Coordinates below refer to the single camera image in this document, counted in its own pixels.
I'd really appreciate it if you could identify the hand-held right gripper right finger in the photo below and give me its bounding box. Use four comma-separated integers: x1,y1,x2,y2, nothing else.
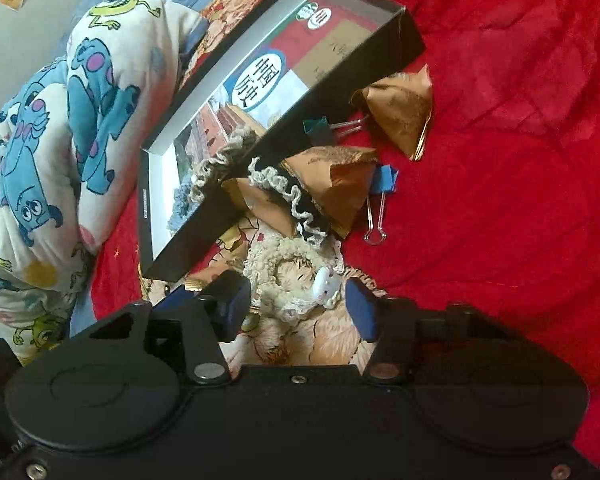
345,277,521,387

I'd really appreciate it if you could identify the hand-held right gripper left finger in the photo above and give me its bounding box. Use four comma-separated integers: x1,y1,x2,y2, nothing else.
87,270,253,387

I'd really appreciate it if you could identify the cream fluffy scrunchie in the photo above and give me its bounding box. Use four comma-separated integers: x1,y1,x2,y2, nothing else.
242,235,346,322

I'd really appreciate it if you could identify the brown triangular pouch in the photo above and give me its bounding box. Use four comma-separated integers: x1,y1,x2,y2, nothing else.
350,64,436,162
222,145,381,240

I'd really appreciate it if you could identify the black cardboard box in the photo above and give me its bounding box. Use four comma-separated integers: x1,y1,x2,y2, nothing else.
140,0,427,281

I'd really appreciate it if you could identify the light blue knitted scrunchie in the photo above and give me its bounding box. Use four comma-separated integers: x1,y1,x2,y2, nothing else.
171,179,207,232

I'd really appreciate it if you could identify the black lace-trimmed scrunchie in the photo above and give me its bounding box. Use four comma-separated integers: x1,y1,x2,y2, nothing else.
187,127,331,249

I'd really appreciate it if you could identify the blue binder clip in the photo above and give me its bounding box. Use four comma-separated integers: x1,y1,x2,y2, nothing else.
364,164,400,247

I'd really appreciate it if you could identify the red embroidered blanket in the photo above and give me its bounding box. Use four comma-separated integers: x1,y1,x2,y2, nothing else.
70,0,600,471

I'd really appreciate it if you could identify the teal binder clip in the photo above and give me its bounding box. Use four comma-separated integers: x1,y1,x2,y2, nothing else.
302,115,371,139

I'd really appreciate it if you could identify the history textbook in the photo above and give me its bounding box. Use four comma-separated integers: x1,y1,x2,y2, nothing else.
152,0,386,256

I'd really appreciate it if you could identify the cartoon monster printed blanket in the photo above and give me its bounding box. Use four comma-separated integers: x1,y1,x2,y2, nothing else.
0,0,206,367

